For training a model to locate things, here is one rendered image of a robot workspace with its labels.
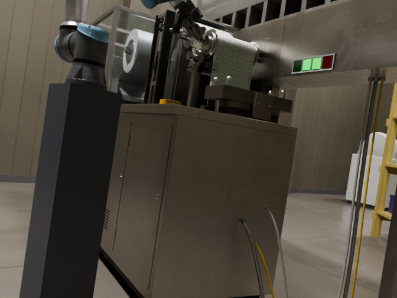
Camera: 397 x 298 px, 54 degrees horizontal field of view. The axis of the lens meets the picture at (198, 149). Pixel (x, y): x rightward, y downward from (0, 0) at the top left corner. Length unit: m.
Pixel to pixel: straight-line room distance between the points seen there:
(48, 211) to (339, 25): 1.37
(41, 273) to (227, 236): 0.76
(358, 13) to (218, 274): 1.23
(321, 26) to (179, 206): 1.01
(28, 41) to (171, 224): 3.54
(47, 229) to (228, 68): 1.11
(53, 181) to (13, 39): 3.43
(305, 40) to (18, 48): 3.46
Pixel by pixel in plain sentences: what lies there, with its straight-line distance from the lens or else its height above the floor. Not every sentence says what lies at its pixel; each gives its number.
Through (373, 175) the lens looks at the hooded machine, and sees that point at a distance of 7.74.
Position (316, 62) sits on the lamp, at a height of 1.19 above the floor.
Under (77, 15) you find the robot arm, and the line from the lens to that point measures 1.64.
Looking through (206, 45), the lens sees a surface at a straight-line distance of 1.97.
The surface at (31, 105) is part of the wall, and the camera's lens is 4.77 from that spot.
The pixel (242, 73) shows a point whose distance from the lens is 2.01.
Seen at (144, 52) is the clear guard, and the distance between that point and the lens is 2.89.
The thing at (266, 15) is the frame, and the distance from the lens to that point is 2.26.
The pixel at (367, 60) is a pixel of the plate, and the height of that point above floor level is 1.17.
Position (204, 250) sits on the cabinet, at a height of 0.32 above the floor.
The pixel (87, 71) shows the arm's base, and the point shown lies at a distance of 1.47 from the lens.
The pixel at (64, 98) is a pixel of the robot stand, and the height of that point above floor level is 0.85.
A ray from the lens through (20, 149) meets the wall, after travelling 4.77.
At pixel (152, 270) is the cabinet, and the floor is 0.23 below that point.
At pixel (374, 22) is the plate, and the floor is 1.32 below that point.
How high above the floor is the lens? 0.78
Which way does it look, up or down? 1 degrees down
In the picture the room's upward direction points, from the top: 9 degrees clockwise
